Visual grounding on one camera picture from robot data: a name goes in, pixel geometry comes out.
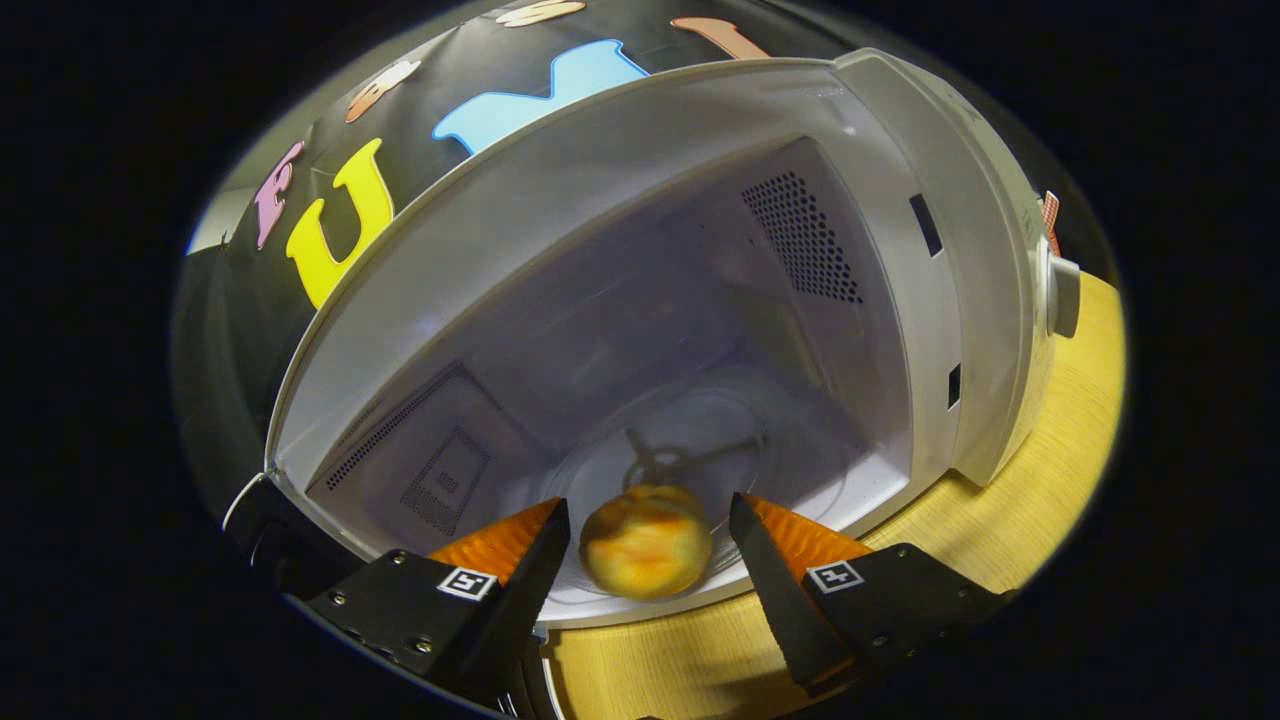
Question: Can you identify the white microwave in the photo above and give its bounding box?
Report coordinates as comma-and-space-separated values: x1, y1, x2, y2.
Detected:
222, 48, 1083, 720

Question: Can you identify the black backdrop cloth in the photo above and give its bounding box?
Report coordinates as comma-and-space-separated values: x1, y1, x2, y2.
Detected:
170, 0, 861, 521

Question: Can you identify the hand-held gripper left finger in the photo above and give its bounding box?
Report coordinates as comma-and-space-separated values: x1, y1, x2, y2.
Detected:
300, 497, 573, 701

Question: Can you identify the golden bread roll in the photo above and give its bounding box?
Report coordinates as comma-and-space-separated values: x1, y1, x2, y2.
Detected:
580, 485, 714, 601

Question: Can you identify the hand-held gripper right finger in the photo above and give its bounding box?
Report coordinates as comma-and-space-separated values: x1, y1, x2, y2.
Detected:
728, 492, 1013, 698

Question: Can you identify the glass turntable plate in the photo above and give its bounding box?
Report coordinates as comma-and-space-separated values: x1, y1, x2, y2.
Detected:
545, 385, 871, 601

